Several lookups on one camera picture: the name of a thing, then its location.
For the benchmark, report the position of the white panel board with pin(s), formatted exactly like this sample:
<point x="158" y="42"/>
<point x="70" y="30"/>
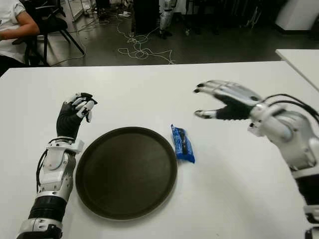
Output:
<point x="74" y="10"/>

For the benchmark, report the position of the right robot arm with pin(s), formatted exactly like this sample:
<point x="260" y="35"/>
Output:
<point x="296" y="139"/>

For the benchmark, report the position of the black cabinet on casters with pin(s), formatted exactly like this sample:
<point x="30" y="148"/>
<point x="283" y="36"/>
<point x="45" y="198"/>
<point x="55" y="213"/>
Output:
<point x="147" y="17"/>

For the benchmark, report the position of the blue Oreo packet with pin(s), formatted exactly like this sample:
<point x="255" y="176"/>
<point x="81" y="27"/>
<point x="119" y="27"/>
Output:
<point x="183" y="147"/>

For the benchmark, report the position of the white machine housing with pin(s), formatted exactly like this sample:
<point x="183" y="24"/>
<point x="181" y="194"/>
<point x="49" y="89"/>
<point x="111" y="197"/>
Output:
<point x="299" y="15"/>

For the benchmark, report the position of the white power strip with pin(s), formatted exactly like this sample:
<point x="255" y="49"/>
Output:
<point x="124" y="14"/>

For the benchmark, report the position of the silver humanoid robot legs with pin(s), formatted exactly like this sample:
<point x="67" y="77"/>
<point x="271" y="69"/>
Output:
<point x="165" y="20"/>

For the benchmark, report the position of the black chair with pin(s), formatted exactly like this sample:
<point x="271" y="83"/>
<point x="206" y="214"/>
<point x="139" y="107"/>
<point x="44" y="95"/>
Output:
<point x="53" y="23"/>

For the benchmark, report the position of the seated person white shirt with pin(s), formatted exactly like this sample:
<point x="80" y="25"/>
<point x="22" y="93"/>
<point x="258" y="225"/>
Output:
<point x="10" y="37"/>

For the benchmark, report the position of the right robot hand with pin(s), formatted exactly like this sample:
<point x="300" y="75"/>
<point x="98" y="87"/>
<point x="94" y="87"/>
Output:
<point x="236" y="107"/>

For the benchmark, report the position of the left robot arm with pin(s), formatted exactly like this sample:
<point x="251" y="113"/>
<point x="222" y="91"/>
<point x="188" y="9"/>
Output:
<point x="53" y="179"/>

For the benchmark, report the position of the white side table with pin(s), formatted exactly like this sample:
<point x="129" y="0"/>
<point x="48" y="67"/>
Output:
<point x="302" y="64"/>

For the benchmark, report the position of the round brown tray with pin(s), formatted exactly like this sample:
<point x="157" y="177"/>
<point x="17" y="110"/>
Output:
<point x="127" y="174"/>

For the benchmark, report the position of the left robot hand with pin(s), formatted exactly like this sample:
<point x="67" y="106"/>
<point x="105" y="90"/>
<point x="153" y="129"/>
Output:
<point x="67" y="122"/>

